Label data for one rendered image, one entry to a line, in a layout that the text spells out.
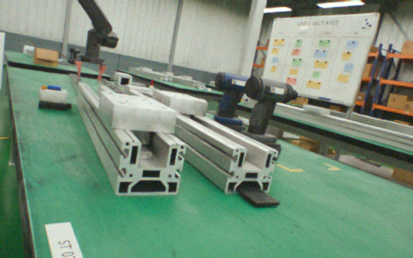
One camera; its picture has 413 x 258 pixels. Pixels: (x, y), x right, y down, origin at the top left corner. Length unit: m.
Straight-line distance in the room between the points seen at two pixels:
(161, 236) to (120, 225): 0.05
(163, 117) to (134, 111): 0.05
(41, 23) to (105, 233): 11.89
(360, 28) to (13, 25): 10.54
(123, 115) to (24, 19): 11.68
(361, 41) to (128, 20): 10.25
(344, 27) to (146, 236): 3.71
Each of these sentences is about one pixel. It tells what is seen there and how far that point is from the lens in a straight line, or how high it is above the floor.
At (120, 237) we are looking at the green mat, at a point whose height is 0.78.
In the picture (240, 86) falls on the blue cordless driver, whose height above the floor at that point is 0.96.
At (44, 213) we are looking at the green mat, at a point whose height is 0.78.
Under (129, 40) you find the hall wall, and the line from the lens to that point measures 12.86.
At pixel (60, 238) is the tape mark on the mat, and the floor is 0.78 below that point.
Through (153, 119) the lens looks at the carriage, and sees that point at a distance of 0.53.
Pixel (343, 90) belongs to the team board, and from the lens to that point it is 3.75.
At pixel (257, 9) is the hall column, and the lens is 9.41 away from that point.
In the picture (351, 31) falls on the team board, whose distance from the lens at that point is 3.87.
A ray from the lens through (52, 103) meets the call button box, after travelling 1.08.
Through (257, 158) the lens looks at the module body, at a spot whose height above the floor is 0.84.
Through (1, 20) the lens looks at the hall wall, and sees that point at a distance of 12.13.
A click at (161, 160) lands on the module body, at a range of 0.50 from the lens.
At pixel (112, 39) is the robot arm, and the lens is 1.41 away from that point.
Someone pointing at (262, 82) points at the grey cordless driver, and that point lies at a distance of 0.80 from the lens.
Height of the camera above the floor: 0.98
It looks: 10 degrees down
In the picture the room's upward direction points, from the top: 11 degrees clockwise
